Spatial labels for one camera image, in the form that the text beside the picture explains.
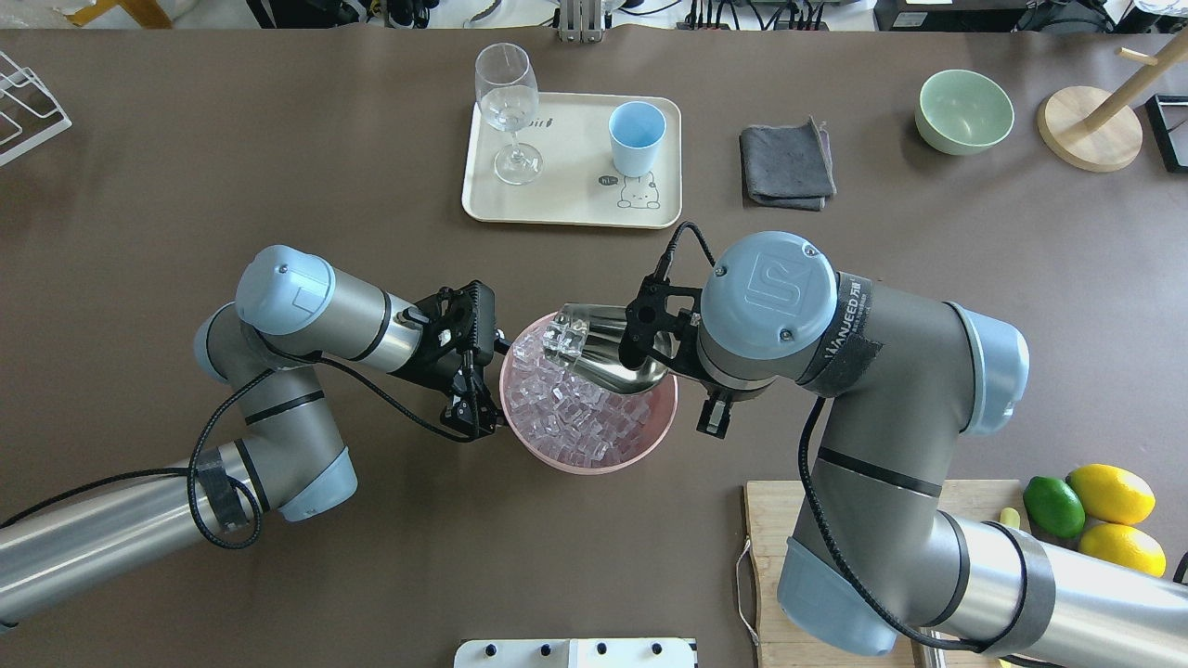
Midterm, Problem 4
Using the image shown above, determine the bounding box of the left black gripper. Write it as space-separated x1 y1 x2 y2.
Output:
390 281 504 441

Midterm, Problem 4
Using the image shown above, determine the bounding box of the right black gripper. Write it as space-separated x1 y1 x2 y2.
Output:
670 315 743 439

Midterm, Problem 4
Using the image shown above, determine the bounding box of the metal ice scoop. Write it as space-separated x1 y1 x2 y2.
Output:
542 303 678 396

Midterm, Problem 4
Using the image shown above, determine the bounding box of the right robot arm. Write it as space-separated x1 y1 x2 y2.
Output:
695 231 1187 667

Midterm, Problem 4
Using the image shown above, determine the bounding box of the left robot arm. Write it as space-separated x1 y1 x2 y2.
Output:
1 245 508 631

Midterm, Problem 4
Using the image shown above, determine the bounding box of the clear ice cubes pile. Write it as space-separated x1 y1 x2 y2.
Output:
512 314 655 464

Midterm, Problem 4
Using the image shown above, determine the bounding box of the blue plastic cup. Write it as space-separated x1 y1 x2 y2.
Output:
608 100 666 177

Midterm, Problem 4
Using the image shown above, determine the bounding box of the white cup rack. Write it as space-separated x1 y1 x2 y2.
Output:
1 52 72 166

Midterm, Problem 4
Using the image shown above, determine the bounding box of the pink bowl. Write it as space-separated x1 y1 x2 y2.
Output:
499 311 678 475

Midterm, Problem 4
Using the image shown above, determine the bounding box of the wooden cutting board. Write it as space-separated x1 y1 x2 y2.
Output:
743 481 1024 667

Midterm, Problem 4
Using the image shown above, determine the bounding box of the white pillar with base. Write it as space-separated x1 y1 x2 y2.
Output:
453 636 699 667

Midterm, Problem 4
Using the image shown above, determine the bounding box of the cream serving tray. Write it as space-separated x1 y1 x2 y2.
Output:
461 92 683 229

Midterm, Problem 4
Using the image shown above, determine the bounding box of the dark grey folded cloth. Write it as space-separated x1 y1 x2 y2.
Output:
740 116 838 212

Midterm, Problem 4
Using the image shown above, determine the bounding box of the yellow plastic knife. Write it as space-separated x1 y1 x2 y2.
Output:
998 508 1022 529

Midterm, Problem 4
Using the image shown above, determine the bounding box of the clear wine glass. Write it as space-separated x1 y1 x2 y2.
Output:
474 43 543 185

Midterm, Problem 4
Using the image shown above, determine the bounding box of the green lime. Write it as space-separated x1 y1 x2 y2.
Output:
1023 475 1087 540

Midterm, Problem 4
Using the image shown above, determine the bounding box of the green bowl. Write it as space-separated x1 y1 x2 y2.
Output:
915 71 1015 156

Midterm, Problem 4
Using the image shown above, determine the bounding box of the yellow lemon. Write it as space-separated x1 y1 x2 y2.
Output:
1064 462 1156 527
1078 523 1167 578

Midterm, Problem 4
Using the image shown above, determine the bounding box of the wooden glass stand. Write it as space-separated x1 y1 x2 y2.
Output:
1036 31 1187 174

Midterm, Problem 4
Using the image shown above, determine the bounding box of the black tray with glasses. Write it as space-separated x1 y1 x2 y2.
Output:
1143 94 1187 174

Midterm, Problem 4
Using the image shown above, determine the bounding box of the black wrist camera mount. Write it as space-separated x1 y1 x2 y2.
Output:
618 221 716 378

